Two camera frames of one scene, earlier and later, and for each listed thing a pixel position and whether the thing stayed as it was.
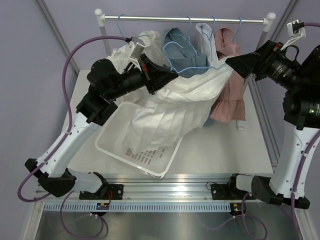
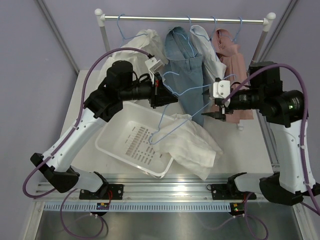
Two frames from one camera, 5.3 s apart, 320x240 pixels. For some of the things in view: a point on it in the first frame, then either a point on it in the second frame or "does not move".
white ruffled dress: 121,57 does not move
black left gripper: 156,75 -> 161,95
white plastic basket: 155,161 does not move
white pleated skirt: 179,102 -> 188,141
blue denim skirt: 183,56 does not move
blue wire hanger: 186,70 -> 159,128
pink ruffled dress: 230,107 does not move
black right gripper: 259,63 -> 221,115
